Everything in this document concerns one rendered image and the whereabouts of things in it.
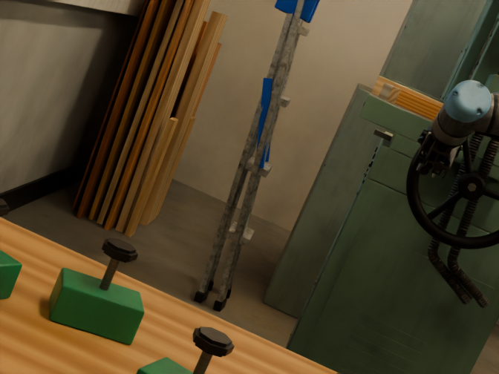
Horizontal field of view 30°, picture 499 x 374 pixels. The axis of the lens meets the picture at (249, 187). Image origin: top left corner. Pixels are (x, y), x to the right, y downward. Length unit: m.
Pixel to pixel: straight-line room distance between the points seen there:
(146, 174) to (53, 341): 2.55
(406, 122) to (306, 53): 2.54
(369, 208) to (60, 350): 1.35
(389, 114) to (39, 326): 1.35
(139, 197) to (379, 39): 1.77
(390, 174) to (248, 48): 2.61
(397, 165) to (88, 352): 1.33
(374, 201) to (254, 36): 2.61
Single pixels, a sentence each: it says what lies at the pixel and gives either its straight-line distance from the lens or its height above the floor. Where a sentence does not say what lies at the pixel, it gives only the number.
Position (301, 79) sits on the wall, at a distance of 4.83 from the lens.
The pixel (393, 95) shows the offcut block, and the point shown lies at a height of 0.92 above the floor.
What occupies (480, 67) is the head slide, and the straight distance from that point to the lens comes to 2.58.
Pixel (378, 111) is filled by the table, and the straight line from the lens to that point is 2.32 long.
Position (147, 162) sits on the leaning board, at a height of 0.29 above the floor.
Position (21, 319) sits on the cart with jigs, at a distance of 1.16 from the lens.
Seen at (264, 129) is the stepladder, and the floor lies 0.63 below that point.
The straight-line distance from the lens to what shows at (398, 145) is 2.32.
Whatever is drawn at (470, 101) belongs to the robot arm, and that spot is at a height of 0.98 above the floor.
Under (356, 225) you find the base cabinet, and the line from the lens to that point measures 2.35.
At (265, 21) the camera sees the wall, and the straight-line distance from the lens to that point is 4.84.
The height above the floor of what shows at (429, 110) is 0.92.
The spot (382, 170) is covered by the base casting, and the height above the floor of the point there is 0.74.
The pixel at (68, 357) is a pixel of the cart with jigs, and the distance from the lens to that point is 1.11.
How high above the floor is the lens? 0.97
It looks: 10 degrees down
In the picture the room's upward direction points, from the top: 24 degrees clockwise
